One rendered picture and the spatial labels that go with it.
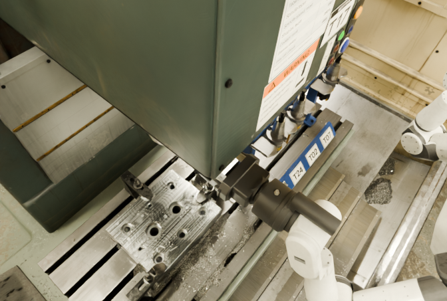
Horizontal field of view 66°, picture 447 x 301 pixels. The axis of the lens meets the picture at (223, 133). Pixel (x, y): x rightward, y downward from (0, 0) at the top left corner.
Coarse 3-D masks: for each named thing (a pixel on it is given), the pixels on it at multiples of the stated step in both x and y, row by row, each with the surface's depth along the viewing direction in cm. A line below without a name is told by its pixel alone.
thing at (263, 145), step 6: (258, 138) 103; (264, 138) 103; (252, 144) 101; (258, 144) 101; (264, 144) 101; (270, 144) 101; (258, 150) 100; (264, 150) 100; (270, 150) 100; (276, 150) 100; (270, 156) 99
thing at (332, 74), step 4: (332, 64) 114; (336, 64) 113; (340, 64) 113; (328, 68) 117; (332, 68) 115; (336, 68) 114; (328, 72) 117; (332, 72) 115; (336, 72) 115; (328, 76) 117; (332, 76) 116; (336, 76) 116
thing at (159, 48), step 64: (0, 0) 68; (64, 0) 49; (128, 0) 38; (192, 0) 31; (256, 0) 34; (64, 64) 66; (128, 64) 48; (192, 64) 37; (256, 64) 43; (192, 128) 47
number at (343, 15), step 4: (352, 4) 61; (348, 8) 60; (344, 12) 60; (348, 12) 62; (340, 16) 59; (344, 16) 61; (340, 20) 61; (344, 20) 63; (336, 24) 60; (340, 24) 62; (336, 28) 61
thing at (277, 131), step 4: (276, 120) 98; (284, 120) 97; (276, 124) 98; (280, 124) 97; (284, 124) 98; (272, 128) 101; (276, 128) 99; (280, 128) 98; (284, 128) 99; (272, 132) 101; (276, 132) 100; (280, 132) 99; (284, 132) 101; (272, 136) 101; (276, 136) 101; (280, 136) 101
